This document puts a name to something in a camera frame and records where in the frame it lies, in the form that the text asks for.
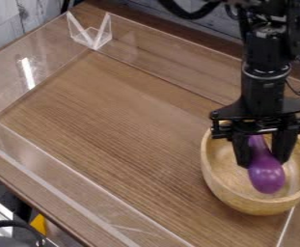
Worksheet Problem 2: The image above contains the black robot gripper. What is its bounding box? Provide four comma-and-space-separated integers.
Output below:
210, 64, 300, 168

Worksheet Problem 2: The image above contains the black cable lower left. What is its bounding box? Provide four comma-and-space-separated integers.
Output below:
0, 219, 47, 247

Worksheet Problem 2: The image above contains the clear acrylic barrier wall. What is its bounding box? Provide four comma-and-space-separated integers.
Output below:
0, 123, 194, 247

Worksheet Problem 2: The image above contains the clear acrylic corner bracket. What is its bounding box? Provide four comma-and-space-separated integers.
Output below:
66, 13, 112, 50

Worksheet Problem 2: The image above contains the yellow black device corner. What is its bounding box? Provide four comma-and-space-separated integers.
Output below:
30, 214, 51, 247

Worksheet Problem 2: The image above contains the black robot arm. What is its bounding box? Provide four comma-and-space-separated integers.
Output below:
159, 0, 300, 168

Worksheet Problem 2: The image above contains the purple toy eggplant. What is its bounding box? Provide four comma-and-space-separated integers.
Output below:
247, 135, 286, 194

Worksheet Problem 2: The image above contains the light wooden bowl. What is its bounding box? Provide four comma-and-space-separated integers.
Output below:
200, 131, 300, 215

